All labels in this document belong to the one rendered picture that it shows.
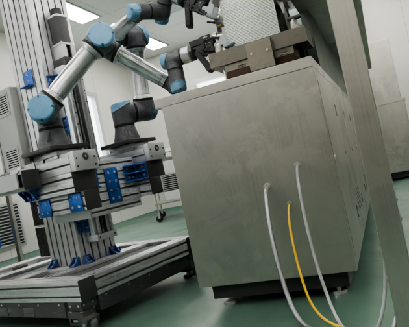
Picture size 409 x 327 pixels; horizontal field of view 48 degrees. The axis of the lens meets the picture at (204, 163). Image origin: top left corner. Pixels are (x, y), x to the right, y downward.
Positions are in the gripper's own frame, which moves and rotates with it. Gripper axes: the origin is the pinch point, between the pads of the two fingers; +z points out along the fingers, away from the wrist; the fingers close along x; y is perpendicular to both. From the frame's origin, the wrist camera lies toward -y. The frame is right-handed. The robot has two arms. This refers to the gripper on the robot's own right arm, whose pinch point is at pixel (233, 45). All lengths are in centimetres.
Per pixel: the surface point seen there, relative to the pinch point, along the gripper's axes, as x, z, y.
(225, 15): -0.3, -0.5, 13.9
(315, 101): -26, 33, -36
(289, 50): -18.9, 26.3, -13.6
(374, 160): -77, 50, -58
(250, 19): -0.2, 10.3, 8.7
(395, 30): 556, 101, 96
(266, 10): -0.3, 17.7, 10.0
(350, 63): -77, 49, -34
